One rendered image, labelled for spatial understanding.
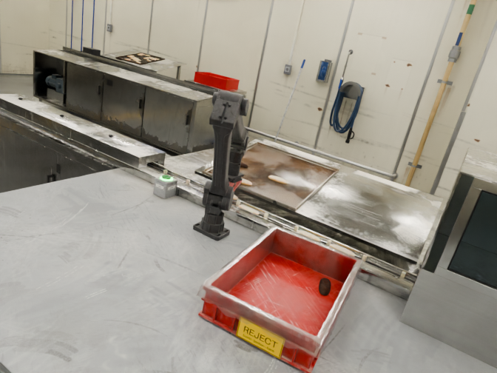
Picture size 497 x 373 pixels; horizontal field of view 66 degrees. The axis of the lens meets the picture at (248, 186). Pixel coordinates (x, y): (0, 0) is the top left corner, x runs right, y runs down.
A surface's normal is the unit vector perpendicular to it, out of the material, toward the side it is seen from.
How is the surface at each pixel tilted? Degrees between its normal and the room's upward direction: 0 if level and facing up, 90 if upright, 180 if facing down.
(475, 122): 90
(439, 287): 90
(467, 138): 90
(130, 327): 0
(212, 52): 90
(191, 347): 0
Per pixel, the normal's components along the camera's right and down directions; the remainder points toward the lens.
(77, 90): -0.51, 0.21
